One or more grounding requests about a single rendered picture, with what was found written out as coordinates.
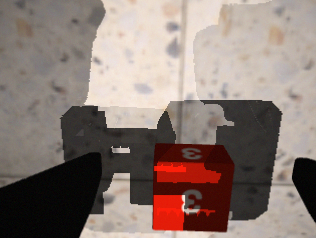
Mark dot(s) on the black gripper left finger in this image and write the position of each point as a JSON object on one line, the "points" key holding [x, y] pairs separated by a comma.
{"points": [[54, 203]]}

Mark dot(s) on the red block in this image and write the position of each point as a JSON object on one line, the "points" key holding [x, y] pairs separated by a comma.
{"points": [[192, 186]]}

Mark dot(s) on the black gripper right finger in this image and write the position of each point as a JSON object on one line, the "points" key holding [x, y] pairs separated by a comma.
{"points": [[304, 179]]}

